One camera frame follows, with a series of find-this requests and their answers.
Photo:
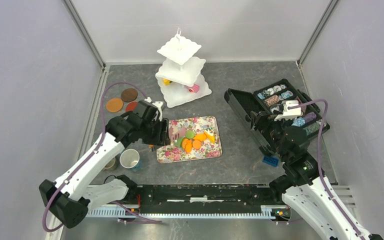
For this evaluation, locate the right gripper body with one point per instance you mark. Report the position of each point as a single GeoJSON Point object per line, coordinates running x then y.
{"type": "Point", "coordinates": [274, 128]}

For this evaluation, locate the pink left gripper finger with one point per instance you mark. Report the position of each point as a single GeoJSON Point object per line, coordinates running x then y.
{"type": "Point", "coordinates": [173, 131]}
{"type": "Point", "coordinates": [151, 148]}

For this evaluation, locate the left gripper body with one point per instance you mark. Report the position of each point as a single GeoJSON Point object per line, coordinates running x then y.
{"type": "Point", "coordinates": [152, 133]}

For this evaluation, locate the green toy cake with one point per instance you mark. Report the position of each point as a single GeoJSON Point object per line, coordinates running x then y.
{"type": "Point", "coordinates": [178, 142]}

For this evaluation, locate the yellow toy cake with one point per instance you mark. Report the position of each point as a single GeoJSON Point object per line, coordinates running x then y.
{"type": "Point", "coordinates": [166, 82]}

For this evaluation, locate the pink toy cake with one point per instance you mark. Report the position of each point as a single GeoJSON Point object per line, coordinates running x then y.
{"type": "Point", "coordinates": [194, 89]}

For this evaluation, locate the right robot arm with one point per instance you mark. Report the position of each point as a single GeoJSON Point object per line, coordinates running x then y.
{"type": "Point", "coordinates": [304, 186]}

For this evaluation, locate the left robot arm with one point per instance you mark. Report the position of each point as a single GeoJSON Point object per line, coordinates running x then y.
{"type": "Point", "coordinates": [69, 197]}

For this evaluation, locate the floral rectangular tray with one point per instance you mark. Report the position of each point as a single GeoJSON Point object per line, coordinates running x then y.
{"type": "Point", "coordinates": [200, 125]}

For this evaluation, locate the green macaron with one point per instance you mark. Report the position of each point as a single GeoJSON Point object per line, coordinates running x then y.
{"type": "Point", "coordinates": [190, 134]}

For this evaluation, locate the white and blue mug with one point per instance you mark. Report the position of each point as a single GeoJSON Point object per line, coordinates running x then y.
{"type": "Point", "coordinates": [130, 160]}

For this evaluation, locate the light blue chip stack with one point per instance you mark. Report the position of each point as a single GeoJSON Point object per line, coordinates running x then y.
{"type": "Point", "coordinates": [298, 122]}

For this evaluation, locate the red round coaster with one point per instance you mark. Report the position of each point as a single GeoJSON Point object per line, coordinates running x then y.
{"type": "Point", "coordinates": [131, 106]}

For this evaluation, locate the orange blue chip stack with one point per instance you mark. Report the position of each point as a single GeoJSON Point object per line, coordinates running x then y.
{"type": "Point", "coordinates": [270, 101]}

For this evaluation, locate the black poker chip case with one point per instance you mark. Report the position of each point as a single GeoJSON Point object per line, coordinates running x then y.
{"type": "Point", "coordinates": [243, 102]}

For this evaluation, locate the blue toy brick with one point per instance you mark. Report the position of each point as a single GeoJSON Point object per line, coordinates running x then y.
{"type": "Point", "coordinates": [270, 160]}

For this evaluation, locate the purple chip stack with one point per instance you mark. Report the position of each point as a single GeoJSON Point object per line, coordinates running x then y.
{"type": "Point", "coordinates": [309, 117]}

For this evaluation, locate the dark brown round coaster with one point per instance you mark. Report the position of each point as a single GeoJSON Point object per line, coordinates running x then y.
{"type": "Point", "coordinates": [129, 95]}

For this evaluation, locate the green blue chip stack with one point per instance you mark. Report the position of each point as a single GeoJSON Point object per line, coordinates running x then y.
{"type": "Point", "coordinates": [313, 128]}

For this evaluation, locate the orange round coaster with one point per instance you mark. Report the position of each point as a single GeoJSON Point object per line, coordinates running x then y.
{"type": "Point", "coordinates": [114, 105]}

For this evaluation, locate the olive brown cup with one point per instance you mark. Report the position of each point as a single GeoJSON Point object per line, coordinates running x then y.
{"type": "Point", "coordinates": [111, 165]}

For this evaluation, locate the white three-tier dessert stand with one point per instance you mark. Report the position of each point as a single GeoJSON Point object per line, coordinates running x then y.
{"type": "Point", "coordinates": [183, 68]}

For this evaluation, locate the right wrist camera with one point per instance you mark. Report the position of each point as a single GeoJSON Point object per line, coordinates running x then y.
{"type": "Point", "coordinates": [290, 110]}

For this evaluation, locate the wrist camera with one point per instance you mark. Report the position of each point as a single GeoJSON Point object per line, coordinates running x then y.
{"type": "Point", "coordinates": [158, 104]}
{"type": "Point", "coordinates": [290, 110]}

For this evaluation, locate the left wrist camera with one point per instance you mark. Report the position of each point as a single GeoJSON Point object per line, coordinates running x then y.
{"type": "Point", "coordinates": [158, 104]}

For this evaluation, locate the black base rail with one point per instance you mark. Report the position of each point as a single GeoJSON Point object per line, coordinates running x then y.
{"type": "Point", "coordinates": [201, 198]}

